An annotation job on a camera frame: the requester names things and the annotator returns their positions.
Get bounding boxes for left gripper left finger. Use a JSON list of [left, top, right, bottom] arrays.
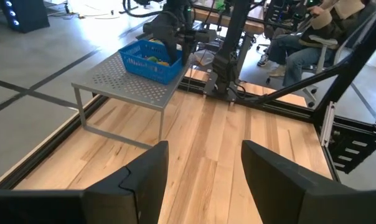
[[0, 141, 169, 224]]

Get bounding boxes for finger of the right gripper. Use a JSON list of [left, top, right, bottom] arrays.
[[182, 42, 192, 67], [166, 42, 183, 65]]

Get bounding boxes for black computer tower blue lights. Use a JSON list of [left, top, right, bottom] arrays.
[[0, 0, 50, 34]]

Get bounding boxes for blue plastic basket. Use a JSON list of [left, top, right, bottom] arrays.
[[118, 39, 185, 85]]

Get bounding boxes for grey plastic chair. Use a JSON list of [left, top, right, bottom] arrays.
[[265, 6, 376, 108]]

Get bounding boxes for wooden background workbench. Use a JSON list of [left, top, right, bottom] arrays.
[[192, 7, 266, 35]]

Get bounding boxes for person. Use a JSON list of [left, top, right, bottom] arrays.
[[256, 0, 374, 88]]

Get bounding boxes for grey perforated metal riser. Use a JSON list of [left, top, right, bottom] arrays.
[[71, 51, 194, 151]]

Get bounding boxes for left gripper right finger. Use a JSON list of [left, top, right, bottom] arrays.
[[241, 139, 376, 224]]

